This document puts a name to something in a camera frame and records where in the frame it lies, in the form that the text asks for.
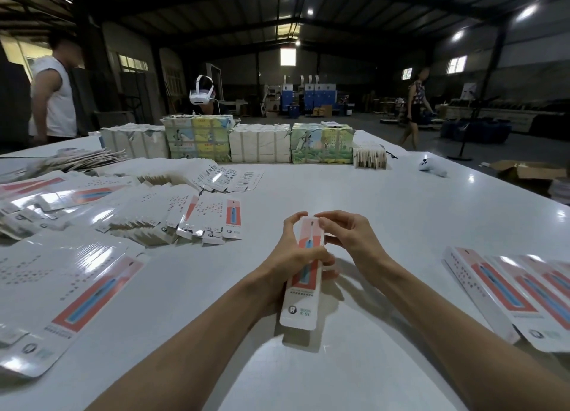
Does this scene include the person's left hand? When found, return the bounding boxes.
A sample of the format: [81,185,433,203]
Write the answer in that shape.
[258,212,338,293]

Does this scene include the person's right hand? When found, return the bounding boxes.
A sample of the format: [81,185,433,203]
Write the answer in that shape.
[316,210,395,284]

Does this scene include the toothbrush carton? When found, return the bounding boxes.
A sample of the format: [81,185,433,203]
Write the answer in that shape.
[280,216,325,331]

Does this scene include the pile of carton blanks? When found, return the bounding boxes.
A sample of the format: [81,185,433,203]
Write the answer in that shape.
[0,157,262,379]

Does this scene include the person's right forearm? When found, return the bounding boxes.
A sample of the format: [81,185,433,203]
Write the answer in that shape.
[369,259,570,411]

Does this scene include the person's left forearm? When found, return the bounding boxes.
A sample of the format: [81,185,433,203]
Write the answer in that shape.
[89,271,283,411]

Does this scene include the small beige card stack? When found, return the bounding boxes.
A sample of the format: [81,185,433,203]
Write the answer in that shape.
[353,146,388,170]

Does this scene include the green printed carton bundle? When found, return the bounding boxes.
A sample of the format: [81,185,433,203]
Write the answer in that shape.
[290,122,356,165]

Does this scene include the small white object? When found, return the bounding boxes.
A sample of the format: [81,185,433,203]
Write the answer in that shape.
[417,154,448,178]

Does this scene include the row of white cartons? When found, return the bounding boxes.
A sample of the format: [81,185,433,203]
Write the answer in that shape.
[229,124,293,164]
[100,124,170,160]

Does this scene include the blue machine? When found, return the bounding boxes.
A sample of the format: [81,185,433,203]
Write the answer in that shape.
[280,81,338,116]

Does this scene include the green yellow carton bundle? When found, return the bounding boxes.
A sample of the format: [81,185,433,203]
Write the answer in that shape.
[161,114,236,164]

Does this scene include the blue bins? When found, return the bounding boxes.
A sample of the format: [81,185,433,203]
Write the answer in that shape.
[441,119,511,144]

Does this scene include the black floor stand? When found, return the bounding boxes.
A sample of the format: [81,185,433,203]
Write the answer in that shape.
[448,68,504,162]

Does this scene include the open cardboard box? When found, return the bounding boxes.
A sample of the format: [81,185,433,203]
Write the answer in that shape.
[490,160,568,194]

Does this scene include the white headset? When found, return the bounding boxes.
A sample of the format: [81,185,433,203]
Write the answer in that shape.
[189,75,217,105]

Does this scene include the white plastic bags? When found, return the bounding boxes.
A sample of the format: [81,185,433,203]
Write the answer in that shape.
[547,179,570,207]

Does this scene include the grey crate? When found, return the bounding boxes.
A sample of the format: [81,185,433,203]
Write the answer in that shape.
[91,110,135,128]

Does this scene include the pile of grey flat sheets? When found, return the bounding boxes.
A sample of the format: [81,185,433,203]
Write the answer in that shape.
[0,148,126,183]

